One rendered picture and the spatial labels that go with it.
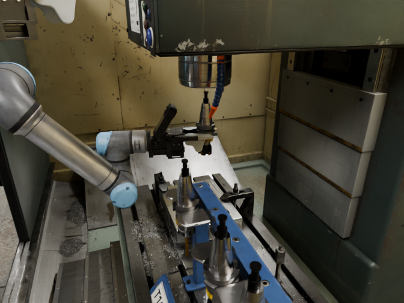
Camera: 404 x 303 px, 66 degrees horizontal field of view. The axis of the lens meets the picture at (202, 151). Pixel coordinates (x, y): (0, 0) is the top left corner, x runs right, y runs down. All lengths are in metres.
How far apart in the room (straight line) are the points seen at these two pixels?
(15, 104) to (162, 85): 1.27
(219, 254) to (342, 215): 0.74
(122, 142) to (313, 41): 0.60
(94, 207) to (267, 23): 1.38
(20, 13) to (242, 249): 0.49
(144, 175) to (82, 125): 0.48
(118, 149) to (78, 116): 1.01
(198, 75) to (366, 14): 0.42
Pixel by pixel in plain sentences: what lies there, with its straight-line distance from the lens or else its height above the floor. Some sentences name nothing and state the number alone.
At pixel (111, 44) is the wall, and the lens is 1.91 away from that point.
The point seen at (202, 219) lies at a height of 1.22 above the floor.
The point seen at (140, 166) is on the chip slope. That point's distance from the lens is 1.93.
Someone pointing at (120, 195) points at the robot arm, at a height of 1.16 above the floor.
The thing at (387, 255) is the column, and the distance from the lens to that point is 1.21.
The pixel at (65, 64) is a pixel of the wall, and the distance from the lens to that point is 1.93.
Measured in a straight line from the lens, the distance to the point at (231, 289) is 0.55.
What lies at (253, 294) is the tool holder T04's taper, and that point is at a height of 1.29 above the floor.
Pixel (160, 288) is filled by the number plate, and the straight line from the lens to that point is 0.91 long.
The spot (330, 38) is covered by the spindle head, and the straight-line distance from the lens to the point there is 0.75.
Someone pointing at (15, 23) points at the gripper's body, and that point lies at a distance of 0.49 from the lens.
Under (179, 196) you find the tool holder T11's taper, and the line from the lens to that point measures 0.71.
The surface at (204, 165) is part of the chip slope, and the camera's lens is 1.97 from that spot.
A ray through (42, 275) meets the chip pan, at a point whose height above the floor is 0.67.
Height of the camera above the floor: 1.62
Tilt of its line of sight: 24 degrees down
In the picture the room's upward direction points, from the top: straight up
